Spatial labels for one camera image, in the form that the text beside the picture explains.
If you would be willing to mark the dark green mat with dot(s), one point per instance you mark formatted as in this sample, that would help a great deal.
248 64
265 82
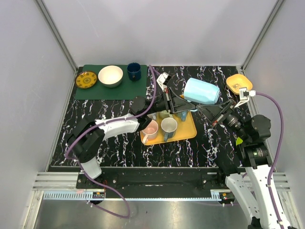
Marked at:
127 90

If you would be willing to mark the dark grey mug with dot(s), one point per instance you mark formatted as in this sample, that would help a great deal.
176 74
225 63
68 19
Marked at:
169 126

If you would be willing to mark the white ceramic bowl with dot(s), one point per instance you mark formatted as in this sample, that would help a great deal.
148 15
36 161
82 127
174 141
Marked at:
110 76

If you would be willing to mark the dark blue mug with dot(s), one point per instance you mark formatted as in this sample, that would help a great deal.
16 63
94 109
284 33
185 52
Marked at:
134 71

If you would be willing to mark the orange plastic tray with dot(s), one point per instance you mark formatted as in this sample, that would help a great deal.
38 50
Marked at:
185 130

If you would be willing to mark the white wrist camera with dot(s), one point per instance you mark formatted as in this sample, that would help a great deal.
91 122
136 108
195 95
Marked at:
163 80
244 95

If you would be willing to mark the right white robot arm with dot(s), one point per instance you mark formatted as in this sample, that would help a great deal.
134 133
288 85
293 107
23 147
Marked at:
262 205

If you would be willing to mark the yellow square bowl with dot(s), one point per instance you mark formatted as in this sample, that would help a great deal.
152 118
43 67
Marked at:
237 81

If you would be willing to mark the light blue mug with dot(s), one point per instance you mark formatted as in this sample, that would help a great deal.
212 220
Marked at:
201 92

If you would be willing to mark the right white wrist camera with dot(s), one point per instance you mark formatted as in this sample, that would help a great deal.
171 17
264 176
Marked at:
244 95

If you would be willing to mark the blue butterfly mug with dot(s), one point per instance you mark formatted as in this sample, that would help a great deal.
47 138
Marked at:
182 115

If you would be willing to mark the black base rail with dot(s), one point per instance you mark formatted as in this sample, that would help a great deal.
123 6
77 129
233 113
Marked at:
120 177

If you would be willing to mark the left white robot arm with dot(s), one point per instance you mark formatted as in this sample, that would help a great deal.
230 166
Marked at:
85 140

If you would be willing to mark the yellow patterned plate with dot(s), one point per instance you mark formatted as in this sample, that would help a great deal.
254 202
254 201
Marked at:
86 79

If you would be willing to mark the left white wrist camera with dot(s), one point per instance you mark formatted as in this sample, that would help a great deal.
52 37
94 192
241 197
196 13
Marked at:
163 80

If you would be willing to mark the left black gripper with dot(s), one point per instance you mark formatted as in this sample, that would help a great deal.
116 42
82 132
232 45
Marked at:
169 103

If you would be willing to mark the pink mug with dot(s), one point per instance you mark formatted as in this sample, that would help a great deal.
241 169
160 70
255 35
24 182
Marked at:
150 132

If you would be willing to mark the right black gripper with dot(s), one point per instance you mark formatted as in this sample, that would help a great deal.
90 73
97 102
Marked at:
212 111

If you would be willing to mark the light green mug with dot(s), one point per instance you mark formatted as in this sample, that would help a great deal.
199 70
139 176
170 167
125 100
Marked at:
162 115

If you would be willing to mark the lime green bowl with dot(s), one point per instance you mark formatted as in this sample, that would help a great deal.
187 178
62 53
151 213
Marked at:
238 141

